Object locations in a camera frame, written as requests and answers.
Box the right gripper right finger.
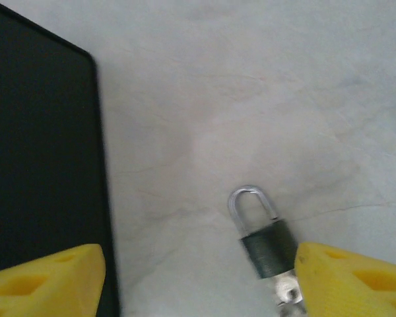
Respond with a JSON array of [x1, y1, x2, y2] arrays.
[[295, 241, 396, 317]]

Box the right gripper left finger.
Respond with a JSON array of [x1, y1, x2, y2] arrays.
[[0, 244, 106, 317]]

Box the small dark padlock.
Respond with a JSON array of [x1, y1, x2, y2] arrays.
[[227, 184, 300, 281]]

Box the black starry night tin box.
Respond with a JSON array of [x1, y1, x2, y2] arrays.
[[0, 0, 123, 317]]

